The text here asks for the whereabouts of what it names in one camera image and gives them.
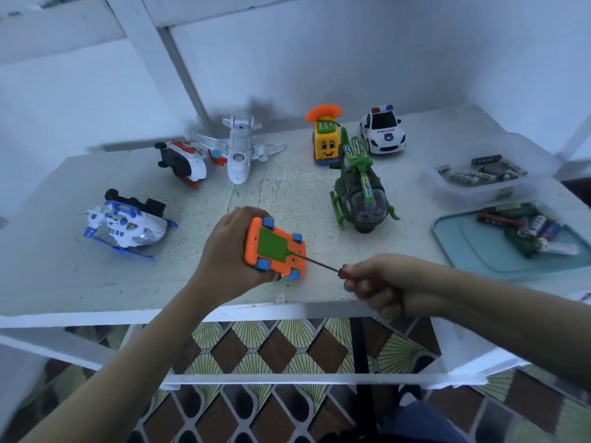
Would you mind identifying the person's right hand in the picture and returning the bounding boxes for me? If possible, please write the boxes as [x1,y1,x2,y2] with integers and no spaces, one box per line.
[342,253,456,321]

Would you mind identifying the person's left hand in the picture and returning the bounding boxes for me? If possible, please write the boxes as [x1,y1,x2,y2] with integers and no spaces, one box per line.
[189,206,301,305]

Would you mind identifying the green orange toy car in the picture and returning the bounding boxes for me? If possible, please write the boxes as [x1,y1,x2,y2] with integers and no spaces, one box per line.
[244,215,308,281]

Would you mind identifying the green battery cover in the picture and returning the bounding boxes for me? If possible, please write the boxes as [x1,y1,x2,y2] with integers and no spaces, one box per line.
[257,226,292,265]

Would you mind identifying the red screwdriver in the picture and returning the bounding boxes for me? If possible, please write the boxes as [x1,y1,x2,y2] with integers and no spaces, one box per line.
[303,255,352,277]

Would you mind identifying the teal container lid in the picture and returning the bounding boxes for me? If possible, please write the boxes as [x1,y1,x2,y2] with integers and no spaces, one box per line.
[432,202,591,281]

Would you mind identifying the dark green toy helicopter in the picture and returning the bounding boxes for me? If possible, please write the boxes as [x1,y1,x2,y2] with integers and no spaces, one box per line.
[329,135,402,234]

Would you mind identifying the white blue toy vehicle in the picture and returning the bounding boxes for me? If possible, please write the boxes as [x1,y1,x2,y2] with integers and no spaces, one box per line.
[83,188,179,264]

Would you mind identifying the clear plastic container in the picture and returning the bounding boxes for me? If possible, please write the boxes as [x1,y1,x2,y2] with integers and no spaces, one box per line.
[420,134,561,213]

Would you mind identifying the red white toy vehicle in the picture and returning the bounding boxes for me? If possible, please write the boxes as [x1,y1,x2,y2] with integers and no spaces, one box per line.
[155,138,210,191]

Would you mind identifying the white toy airplane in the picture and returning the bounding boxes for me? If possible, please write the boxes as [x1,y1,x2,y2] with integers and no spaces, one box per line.
[191,115,287,186]

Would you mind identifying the heap of mixed batteries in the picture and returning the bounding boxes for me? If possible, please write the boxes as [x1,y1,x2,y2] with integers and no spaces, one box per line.
[436,154,529,187]

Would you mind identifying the pile of batteries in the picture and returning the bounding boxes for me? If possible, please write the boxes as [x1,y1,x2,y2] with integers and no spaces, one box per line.
[475,204,581,260]

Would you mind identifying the black white toy car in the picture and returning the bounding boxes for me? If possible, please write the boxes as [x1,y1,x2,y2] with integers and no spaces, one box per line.
[359,105,408,156]

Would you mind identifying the yellow orange toy car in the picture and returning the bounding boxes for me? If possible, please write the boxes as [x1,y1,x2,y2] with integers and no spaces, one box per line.
[307,104,350,168]

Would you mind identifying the person's left forearm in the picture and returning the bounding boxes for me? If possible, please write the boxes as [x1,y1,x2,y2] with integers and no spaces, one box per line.
[23,281,218,443]

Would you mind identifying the person's right forearm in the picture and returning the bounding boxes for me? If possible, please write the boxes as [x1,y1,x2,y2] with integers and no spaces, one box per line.
[434,270,591,395]

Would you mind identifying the person's dark trousers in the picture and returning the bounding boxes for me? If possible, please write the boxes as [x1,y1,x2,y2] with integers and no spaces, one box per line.
[323,401,472,443]

